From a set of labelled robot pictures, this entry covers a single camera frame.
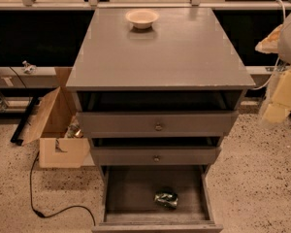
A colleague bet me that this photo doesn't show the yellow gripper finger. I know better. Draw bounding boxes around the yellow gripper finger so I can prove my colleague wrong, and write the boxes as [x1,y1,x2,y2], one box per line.
[255,24,282,54]
[261,67,291,124]

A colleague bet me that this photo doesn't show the crushed green can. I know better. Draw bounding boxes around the crushed green can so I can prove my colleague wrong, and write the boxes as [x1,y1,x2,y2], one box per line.
[154,188,178,210]

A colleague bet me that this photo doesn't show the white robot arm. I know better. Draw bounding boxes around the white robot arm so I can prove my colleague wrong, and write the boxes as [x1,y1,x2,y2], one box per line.
[255,13,291,125]

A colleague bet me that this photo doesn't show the grey drawer cabinet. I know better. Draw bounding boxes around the grey drawer cabinet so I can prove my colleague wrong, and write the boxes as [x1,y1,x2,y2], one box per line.
[65,7,257,233]

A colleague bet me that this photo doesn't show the grey top drawer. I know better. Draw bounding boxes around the grey top drawer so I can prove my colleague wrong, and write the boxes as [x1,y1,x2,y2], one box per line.
[77,112,238,138]

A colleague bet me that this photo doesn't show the grey middle drawer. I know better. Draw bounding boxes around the grey middle drawer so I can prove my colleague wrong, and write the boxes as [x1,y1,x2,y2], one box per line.
[91,148,221,166]

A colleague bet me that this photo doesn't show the grey open bottom drawer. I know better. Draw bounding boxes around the grey open bottom drawer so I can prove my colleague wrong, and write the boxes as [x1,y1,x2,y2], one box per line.
[93,166,223,233]

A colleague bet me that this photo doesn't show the white ceramic bowl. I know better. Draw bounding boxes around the white ceramic bowl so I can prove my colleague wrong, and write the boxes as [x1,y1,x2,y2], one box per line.
[125,9,159,29]

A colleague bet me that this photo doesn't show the cans inside cardboard box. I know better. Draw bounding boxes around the cans inside cardboard box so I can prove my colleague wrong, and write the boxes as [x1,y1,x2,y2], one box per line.
[65,121,83,138]

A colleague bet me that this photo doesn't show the open cardboard box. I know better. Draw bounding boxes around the open cardboard box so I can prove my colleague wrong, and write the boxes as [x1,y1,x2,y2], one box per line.
[22,67,90,168]

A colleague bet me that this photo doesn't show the small clear plastic object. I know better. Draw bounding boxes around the small clear plastic object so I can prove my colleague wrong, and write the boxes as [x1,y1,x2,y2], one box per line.
[22,60,37,75]

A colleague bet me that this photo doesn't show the black bar on floor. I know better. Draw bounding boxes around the black bar on floor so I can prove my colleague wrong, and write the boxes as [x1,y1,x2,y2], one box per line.
[11,96,39,146]

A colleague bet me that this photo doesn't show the white hanging cable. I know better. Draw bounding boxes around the white hanging cable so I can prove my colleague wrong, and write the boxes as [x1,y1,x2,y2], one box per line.
[251,0,287,91]

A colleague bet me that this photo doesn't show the black power cable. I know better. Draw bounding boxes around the black power cable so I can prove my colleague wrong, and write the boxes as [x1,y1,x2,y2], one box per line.
[29,150,97,226]

